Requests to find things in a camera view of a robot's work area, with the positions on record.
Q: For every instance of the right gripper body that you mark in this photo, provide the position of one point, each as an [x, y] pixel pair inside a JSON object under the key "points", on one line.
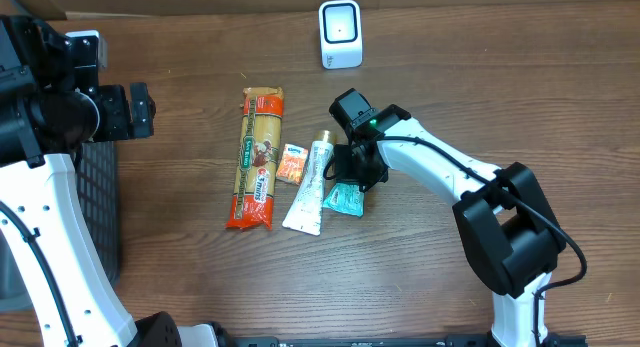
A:
{"points": [[369, 173]]}

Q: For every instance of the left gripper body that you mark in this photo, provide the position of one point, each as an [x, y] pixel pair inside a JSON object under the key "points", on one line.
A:
{"points": [[138, 110]]}

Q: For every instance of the teal snack packet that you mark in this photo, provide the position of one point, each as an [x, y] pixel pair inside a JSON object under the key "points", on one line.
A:
{"points": [[346, 199]]}

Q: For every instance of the orange tissue pack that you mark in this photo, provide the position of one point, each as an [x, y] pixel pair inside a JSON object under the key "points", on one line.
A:
{"points": [[292, 164]]}

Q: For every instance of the white tube gold cap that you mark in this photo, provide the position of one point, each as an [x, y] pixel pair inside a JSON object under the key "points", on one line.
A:
{"points": [[305, 213]]}

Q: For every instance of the spaghetti packet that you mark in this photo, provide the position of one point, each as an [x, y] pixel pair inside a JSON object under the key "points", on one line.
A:
{"points": [[258, 154]]}

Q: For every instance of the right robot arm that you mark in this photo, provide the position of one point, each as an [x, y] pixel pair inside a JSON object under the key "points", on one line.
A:
{"points": [[505, 223]]}

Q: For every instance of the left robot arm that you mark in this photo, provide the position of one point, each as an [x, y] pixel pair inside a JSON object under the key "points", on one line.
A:
{"points": [[42, 220]]}

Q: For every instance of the white barcode scanner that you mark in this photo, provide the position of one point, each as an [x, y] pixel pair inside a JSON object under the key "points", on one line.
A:
{"points": [[341, 36]]}

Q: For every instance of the grey plastic basket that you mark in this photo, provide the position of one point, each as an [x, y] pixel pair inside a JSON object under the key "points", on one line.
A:
{"points": [[97, 183]]}

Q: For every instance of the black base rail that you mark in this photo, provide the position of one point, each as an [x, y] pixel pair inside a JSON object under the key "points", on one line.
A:
{"points": [[464, 340]]}

